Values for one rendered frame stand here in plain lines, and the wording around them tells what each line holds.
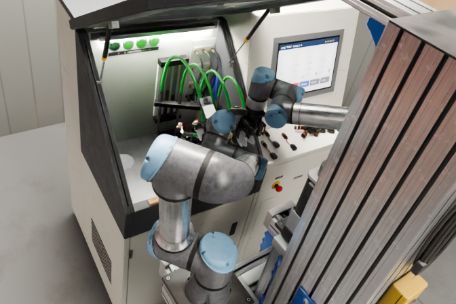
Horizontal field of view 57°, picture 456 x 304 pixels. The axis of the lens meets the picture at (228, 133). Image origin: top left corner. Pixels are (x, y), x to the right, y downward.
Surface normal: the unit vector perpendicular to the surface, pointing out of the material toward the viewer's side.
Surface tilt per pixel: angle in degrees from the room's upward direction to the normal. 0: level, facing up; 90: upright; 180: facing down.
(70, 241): 0
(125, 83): 90
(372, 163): 90
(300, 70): 76
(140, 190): 0
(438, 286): 0
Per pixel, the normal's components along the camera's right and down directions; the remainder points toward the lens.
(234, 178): 0.66, -0.07
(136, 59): 0.52, 0.61
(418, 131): -0.81, 0.25
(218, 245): 0.30, -0.72
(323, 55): 0.54, 0.41
